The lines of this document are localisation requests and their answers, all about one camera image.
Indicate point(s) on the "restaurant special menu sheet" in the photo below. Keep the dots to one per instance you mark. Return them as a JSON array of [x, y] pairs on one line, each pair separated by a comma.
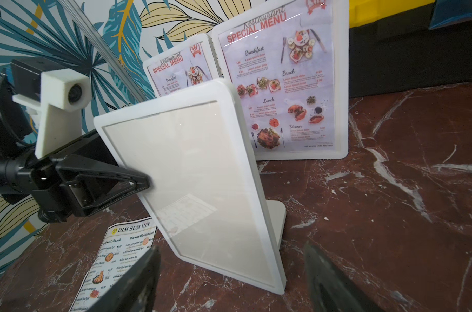
[[282, 78]]

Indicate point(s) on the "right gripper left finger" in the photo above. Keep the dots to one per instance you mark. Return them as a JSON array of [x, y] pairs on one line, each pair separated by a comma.
[[136, 289]]

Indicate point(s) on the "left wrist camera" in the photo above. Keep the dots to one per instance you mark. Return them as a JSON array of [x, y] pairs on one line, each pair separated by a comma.
[[54, 97]]

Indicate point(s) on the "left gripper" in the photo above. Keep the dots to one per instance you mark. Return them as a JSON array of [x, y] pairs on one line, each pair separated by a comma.
[[81, 179]]

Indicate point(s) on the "yellow header menu sheet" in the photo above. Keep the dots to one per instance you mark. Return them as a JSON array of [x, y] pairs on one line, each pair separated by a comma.
[[123, 245]]

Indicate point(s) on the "white menu rack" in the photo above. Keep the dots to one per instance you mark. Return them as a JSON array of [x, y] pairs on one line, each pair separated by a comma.
[[290, 78], [206, 195], [208, 49]]

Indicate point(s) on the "yellow black toolbox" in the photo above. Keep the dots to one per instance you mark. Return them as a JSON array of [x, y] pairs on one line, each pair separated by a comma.
[[401, 45]]

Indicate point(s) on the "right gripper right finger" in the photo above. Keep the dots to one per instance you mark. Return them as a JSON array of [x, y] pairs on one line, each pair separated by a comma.
[[329, 288]]

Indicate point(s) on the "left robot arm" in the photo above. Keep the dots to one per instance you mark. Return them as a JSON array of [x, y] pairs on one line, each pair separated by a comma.
[[16, 159]]

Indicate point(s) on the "pink menu sheet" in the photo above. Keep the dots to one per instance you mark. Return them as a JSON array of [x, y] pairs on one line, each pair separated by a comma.
[[172, 71]]

